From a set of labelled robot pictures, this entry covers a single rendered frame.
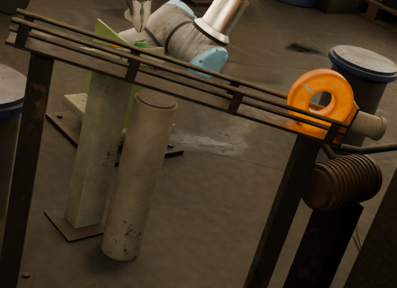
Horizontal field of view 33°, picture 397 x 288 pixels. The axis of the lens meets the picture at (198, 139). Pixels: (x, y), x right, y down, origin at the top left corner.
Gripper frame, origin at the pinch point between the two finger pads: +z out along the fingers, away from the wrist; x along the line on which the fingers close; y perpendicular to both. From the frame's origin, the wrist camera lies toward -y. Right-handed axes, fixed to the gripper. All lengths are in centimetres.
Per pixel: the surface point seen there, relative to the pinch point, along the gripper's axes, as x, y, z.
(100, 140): 9.7, 6.1, 32.3
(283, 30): -236, 160, 11
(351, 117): -16, -62, 18
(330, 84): -11, -60, 10
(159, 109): 6.0, -16.8, 20.5
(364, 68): -126, 14, 19
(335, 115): -14, -59, 18
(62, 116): -18, 77, 38
